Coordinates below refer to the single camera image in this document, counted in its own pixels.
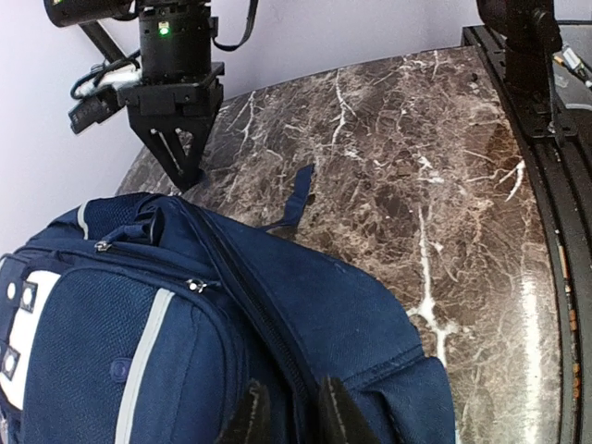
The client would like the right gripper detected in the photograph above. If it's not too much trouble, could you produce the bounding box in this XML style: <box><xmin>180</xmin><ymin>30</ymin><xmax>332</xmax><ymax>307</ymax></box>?
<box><xmin>117</xmin><ymin>62</ymin><xmax>225</xmax><ymax>191</ymax></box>

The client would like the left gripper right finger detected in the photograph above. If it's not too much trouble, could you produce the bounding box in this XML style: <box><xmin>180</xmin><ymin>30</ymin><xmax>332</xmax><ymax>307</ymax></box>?
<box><xmin>318</xmin><ymin>376</ymin><xmax>379</xmax><ymax>444</ymax></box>

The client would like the navy blue student backpack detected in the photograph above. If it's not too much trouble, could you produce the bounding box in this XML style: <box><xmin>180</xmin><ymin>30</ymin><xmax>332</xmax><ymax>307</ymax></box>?
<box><xmin>1</xmin><ymin>192</ymin><xmax>455</xmax><ymax>443</ymax></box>

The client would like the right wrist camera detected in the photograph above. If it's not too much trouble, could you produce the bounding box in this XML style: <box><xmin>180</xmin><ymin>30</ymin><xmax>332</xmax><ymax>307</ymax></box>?
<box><xmin>68</xmin><ymin>57</ymin><xmax>142</xmax><ymax>134</ymax></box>

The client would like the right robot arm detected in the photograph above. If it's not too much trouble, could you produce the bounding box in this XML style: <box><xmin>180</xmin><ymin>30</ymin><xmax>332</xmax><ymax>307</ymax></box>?
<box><xmin>44</xmin><ymin>1</ymin><xmax>239</xmax><ymax>191</ymax></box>

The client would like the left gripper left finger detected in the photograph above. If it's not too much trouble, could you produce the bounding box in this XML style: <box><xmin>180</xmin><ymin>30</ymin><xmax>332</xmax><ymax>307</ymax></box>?
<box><xmin>216</xmin><ymin>380</ymin><xmax>271</xmax><ymax>444</ymax></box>

